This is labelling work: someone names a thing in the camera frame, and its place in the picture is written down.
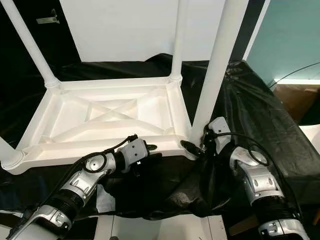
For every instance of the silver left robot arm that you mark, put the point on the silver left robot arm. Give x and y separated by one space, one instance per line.
82 187

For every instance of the black plastic cover sheet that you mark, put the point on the black plastic cover sheet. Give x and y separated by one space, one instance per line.
270 130

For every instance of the dark wooden table leg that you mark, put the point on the dark wooden table leg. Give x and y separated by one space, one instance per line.
244 228

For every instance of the brown wooden furniture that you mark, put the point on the brown wooden furniture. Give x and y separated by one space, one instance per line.
297 102

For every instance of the white chair seat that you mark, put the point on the white chair seat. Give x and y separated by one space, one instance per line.
311 134

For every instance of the dark vertical pillar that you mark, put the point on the dark vertical pillar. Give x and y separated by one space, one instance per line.
250 25

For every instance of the teal glass panel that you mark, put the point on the teal glass panel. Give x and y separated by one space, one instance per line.
290 35

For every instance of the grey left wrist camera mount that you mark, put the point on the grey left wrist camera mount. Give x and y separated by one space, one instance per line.
137 151

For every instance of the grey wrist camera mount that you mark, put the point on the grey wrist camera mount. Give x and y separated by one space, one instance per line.
220 129
137 151

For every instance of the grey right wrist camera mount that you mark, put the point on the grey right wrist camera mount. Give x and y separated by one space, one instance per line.
220 129

